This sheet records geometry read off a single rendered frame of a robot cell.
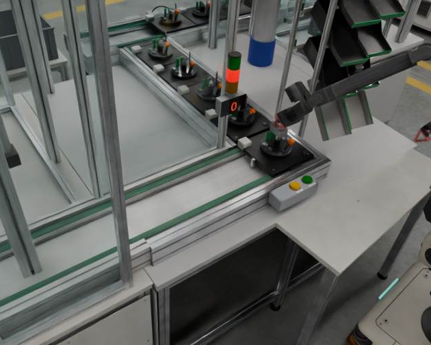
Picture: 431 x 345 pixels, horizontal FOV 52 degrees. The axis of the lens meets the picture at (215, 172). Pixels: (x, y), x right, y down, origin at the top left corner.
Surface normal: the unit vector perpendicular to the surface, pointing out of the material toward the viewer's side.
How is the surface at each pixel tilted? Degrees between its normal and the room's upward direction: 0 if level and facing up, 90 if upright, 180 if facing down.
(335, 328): 0
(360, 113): 45
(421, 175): 0
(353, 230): 0
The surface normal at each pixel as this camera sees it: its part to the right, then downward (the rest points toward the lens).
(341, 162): 0.07, -0.74
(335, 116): 0.36, -0.08
